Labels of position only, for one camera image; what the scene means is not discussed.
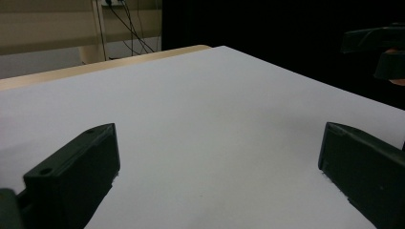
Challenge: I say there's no bundle of black cables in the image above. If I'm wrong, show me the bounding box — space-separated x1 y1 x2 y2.
95 0 161 61

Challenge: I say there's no black curtain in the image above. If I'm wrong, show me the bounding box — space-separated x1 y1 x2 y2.
161 0 405 111

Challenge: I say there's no light wooden bench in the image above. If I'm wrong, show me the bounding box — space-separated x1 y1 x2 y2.
0 0 162 65

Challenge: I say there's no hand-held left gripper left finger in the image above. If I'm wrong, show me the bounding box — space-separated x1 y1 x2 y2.
22 122 121 229

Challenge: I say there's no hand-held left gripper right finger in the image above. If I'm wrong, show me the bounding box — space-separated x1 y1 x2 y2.
317 121 405 229

